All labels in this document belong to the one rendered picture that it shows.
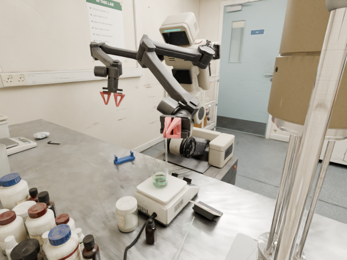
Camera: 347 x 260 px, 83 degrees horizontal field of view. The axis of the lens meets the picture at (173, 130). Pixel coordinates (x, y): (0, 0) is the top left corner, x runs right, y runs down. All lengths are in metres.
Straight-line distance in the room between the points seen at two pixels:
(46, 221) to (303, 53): 0.61
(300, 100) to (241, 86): 3.31
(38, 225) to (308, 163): 0.58
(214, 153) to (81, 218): 1.18
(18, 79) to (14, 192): 1.21
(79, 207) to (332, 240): 0.75
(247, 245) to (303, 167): 0.44
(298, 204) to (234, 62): 3.40
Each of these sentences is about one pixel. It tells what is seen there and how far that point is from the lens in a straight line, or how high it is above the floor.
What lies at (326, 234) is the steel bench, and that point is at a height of 0.75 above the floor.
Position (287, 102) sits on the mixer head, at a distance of 0.25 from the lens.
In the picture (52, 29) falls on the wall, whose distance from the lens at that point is 2.05.
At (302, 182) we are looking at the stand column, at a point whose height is 1.11.
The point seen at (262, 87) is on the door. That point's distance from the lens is 3.47.
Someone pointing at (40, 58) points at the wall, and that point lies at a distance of 1.98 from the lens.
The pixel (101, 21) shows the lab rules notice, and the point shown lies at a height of 1.58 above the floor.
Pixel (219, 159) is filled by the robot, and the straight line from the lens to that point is 1.65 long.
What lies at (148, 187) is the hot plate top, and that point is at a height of 0.84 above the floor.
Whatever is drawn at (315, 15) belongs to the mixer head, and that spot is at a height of 1.24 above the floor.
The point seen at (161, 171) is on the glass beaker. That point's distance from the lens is 0.59.
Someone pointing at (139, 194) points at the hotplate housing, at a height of 0.82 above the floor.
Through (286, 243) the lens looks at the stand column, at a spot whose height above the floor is 1.05.
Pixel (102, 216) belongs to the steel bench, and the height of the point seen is 0.75.
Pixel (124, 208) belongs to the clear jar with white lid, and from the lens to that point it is 0.58.
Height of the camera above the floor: 1.20
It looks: 19 degrees down
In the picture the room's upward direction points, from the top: straight up
